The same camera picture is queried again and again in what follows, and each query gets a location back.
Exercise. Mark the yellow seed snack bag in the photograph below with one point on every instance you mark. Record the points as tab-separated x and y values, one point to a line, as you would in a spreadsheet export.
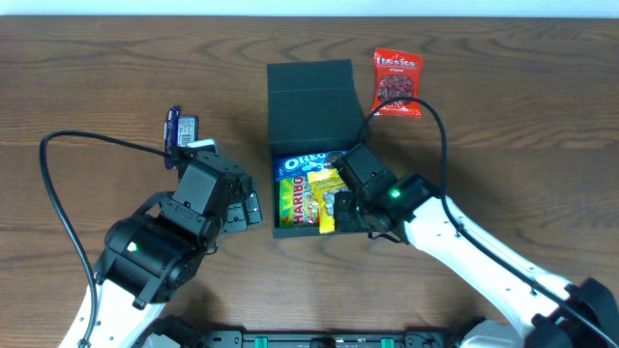
325	185

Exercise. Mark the green Haribo worms bag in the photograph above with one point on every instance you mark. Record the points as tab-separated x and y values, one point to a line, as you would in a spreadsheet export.
297	206

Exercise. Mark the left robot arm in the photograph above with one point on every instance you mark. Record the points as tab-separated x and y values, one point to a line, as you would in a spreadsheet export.
150	254

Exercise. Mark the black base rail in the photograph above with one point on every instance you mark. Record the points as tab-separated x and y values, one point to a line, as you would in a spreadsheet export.
235	339

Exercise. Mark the small blue barcode box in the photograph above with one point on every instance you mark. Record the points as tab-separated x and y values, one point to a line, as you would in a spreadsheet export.
187	130

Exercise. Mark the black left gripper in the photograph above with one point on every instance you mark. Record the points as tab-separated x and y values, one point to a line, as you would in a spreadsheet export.
240	208

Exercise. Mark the blue Oreo cookie pack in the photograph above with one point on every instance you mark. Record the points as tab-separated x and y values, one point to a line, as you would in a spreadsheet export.
301	165

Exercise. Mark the dark green open box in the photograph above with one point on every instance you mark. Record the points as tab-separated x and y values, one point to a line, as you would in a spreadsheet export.
312	107

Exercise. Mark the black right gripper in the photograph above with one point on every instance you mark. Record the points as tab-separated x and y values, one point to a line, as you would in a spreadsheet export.
349	213

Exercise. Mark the dark blue snack wrapper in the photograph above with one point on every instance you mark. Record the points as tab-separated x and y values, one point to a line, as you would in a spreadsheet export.
170	138

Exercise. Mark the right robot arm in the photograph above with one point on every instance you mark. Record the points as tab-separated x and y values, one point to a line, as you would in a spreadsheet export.
542	309

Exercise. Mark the red snack bag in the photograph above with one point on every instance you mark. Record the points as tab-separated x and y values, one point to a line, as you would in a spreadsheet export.
397	74

